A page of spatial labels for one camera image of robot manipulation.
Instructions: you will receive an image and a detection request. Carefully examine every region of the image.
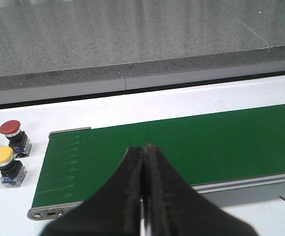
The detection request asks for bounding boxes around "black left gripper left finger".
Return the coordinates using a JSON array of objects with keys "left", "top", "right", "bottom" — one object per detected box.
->
[{"left": 41, "top": 147, "right": 144, "bottom": 236}]

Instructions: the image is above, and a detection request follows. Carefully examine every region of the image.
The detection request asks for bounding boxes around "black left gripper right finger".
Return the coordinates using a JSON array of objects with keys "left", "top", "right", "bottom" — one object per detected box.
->
[{"left": 143, "top": 145, "right": 257, "bottom": 236}]

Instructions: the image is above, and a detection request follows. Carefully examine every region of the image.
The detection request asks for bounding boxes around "green conveyor belt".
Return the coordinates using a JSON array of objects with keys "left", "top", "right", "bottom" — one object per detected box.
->
[{"left": 32, "top": 104, "right": 285, "bottom": 208}]

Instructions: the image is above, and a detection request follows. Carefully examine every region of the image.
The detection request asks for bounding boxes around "yellow mushroom push button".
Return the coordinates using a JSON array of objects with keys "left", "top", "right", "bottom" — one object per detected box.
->
[{"left": 0, "top": 147, "right": 27, "bottom": 187}]

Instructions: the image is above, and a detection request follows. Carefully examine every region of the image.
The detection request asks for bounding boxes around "red mushroom push button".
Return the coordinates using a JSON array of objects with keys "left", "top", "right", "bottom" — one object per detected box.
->
[{"left": 0, "top": 120, "right": 32, "bottom": 158}]

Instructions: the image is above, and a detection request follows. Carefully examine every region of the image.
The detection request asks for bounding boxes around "grey stone counter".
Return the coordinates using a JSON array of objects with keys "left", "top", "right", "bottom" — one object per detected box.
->
[{"left": 0, "top": 0, "right": 285, "bottom": 108}]

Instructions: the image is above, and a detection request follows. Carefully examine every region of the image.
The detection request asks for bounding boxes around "aluminium conveyor frame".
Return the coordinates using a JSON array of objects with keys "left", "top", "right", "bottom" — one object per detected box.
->
[{"left": 28, "top": 128, "right": 285, "bottom": 220}]

